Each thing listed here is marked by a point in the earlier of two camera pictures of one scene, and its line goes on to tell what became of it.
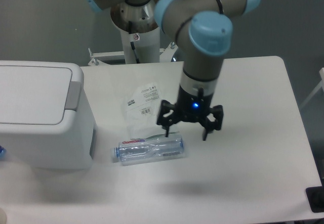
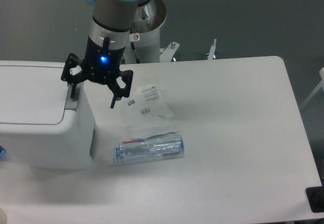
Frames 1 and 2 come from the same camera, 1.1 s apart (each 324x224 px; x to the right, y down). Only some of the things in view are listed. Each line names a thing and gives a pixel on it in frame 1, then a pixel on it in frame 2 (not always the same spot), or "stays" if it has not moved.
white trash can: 46,121 stays
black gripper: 192,107 -> 101,63
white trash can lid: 33,95 stays
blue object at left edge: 3,152 stays
